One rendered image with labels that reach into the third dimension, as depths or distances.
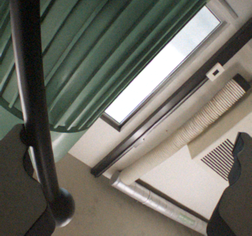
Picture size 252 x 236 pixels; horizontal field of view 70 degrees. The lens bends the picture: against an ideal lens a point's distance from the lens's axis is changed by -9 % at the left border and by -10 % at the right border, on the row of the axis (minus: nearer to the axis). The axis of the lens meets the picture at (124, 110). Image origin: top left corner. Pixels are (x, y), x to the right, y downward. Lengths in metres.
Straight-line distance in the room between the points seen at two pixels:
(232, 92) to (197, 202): 1.54
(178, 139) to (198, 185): 0.88
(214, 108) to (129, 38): 1.47
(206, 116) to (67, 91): 1.47
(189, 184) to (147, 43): 2.24
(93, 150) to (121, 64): 1.84
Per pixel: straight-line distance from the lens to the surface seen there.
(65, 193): 0.17
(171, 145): 1.70
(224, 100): 1.59
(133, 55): 0.17
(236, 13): 1.66
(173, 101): 1.59
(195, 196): 2.56
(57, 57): 0.16
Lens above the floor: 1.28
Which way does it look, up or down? 23 degrees up
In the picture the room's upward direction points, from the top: 135 degrees counter-clockwise
